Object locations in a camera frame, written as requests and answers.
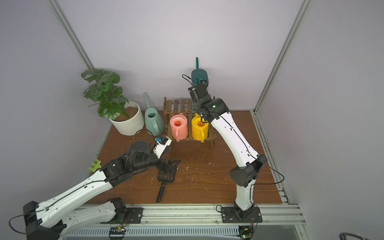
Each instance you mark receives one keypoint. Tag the white ribbed plant pot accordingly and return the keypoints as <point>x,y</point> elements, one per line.
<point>135,123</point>

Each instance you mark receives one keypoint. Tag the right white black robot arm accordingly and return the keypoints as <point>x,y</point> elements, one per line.
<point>249,161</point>

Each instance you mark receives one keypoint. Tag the yellow small watering can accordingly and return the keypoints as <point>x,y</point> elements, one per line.
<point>200,128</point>

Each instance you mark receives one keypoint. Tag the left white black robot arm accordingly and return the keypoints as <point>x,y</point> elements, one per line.
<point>54,218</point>

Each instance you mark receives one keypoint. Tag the dark green watering can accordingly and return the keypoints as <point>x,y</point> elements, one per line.
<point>199,75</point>

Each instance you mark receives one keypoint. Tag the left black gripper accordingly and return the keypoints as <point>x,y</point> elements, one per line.
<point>162,165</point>

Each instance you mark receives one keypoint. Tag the green monstera plant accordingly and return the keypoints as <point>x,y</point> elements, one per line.
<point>103,91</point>

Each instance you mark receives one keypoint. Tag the black slotted scoop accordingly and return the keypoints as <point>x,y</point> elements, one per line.
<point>165,178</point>

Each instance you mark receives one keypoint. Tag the brown wooden slatted shelf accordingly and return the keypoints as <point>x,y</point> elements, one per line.
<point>184,107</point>

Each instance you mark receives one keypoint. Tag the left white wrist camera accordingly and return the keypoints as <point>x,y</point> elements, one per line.
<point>163,145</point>

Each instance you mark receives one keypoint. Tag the small circuit board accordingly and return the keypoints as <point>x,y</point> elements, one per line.
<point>117,233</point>
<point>246,232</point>

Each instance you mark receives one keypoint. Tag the aluminium front rail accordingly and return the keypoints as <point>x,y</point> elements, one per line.
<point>208,214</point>

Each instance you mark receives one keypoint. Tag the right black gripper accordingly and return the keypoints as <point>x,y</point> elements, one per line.
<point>198,91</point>

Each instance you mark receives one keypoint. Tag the pink small watering can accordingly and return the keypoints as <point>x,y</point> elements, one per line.
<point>179,126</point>

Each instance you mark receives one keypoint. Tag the left small circuit board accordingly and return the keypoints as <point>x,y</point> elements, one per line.
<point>117,233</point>

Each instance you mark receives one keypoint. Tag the light green watering can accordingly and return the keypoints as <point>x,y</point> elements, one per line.
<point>153,120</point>

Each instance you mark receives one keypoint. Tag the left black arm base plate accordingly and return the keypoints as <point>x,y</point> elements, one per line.
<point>126,216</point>

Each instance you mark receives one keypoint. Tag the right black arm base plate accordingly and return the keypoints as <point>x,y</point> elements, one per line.
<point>236,215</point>

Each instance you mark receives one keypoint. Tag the right small circuit board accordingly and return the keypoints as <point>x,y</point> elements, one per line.
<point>246,232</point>

